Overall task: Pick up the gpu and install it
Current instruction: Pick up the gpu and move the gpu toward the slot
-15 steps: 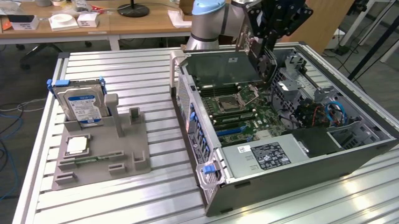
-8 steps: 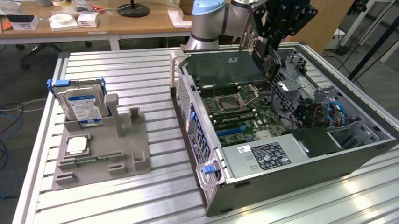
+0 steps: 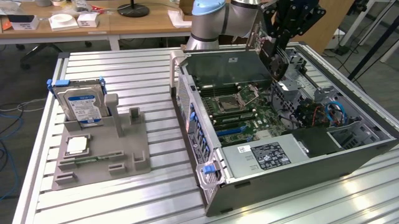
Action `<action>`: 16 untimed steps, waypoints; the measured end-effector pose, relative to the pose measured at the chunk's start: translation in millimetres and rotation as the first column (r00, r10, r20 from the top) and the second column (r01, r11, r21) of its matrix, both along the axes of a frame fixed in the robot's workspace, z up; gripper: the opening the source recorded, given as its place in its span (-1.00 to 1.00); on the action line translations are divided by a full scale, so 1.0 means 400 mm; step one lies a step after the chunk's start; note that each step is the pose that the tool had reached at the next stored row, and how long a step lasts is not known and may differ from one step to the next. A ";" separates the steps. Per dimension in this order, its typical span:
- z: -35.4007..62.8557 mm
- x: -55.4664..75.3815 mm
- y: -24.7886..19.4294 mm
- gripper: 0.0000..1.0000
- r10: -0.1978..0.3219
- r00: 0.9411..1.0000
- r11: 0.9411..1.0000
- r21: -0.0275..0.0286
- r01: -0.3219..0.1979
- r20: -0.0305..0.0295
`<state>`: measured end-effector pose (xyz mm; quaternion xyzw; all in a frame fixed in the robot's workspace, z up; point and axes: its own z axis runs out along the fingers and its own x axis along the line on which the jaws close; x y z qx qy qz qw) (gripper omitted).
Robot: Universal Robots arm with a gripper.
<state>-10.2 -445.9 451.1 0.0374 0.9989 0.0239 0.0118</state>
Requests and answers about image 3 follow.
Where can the white box with black top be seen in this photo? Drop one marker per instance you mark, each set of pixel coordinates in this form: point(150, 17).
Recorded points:
point(23, 23)

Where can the black round lamp base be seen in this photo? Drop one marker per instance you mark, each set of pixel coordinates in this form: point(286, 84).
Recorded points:
point(134, 11)

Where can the brown cardboard box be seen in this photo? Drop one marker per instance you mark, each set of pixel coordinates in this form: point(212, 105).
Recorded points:
point(186, 7)

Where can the silver CPU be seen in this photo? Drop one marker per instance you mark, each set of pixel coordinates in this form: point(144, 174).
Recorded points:
point(76, 145)

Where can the blue expansion slot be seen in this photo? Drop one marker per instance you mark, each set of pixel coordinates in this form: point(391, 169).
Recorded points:
point(232, 131)

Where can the white table frame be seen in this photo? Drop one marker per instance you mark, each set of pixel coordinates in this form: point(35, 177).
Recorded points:
point(358, 23)

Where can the open dark PC case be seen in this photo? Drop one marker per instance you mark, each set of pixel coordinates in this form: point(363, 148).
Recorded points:
point(280, 182)

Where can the wooden desk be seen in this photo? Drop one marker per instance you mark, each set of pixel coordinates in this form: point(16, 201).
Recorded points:
point(47, 35)

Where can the hard disk with blue caddy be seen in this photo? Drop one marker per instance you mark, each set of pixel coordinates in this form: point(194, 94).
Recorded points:
point(80, 109)

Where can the metal socket cover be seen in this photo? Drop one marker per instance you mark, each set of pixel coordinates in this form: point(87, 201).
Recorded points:
point(254, 93)

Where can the grey power supply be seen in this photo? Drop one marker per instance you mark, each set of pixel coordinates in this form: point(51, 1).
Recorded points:
point(250, 163)

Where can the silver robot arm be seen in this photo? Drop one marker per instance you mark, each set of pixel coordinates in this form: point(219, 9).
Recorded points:
point(211, 23)

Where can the grey parts rack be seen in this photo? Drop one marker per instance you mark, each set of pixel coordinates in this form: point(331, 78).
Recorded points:
point(103, 144)

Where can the white round dispenser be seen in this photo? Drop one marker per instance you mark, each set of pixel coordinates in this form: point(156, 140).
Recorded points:
point(63, 22)

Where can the wooden cabinet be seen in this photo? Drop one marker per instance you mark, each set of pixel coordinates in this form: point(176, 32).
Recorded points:
point(337, 28)

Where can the green RAM stick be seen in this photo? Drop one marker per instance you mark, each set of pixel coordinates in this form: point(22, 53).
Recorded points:
point(87, 159)
point(235, 117)

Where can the CPU socket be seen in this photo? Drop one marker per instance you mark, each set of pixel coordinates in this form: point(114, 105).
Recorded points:
point(228, 103)

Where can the small white box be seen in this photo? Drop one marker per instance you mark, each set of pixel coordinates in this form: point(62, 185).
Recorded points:
point(88, 20)

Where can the black power strip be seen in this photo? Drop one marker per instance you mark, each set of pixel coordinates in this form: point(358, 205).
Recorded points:
point(341, 51)

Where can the silver chipset heatsink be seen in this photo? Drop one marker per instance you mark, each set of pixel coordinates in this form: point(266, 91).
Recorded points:
point(266, 135)

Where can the graphics card with metal bracket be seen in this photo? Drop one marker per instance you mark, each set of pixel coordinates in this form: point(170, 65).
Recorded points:
point(274, 63)

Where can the white paper stack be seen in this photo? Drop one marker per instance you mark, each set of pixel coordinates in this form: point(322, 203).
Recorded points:
point(179, 21)

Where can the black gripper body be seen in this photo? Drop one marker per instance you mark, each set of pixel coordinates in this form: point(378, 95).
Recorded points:
point(292, 9)

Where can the black stand pole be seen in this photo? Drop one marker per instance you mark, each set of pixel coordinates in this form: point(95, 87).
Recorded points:
point(374, 42)

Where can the black office chair base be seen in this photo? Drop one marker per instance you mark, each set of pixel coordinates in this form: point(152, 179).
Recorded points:
point(38, 53)

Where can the green motherboard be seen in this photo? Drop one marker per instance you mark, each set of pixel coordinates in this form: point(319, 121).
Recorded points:
point(264, 116)

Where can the grey cup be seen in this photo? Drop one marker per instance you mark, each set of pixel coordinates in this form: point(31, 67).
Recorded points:
point(43, 2)

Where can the silver disk bay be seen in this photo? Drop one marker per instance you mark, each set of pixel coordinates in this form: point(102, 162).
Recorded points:
point(290, 93)

